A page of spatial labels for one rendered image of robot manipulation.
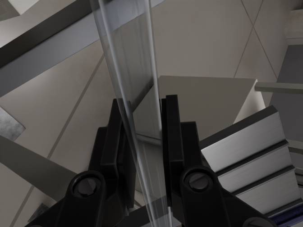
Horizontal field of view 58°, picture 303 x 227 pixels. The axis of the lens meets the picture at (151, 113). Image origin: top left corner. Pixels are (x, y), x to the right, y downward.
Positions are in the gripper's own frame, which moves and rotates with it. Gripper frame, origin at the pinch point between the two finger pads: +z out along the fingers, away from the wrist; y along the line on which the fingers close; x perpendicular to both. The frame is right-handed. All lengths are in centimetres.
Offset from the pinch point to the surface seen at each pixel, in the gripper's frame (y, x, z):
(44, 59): -8.1, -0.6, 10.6
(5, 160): -40, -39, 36
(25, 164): -32, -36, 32
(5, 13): -26.9, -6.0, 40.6
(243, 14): 68, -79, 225
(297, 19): 148, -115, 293
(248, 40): 76, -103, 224
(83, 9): -4.9, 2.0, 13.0
